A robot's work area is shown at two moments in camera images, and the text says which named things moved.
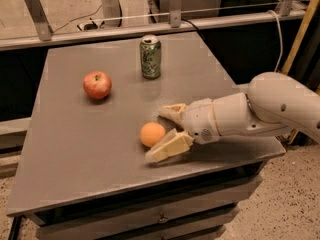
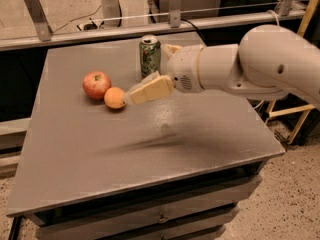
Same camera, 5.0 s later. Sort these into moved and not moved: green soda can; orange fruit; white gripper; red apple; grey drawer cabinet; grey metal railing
Moved: white gripper; orange fruit
Not moved: red apple; grey drawer cabinet; green soda can; grey metal railing
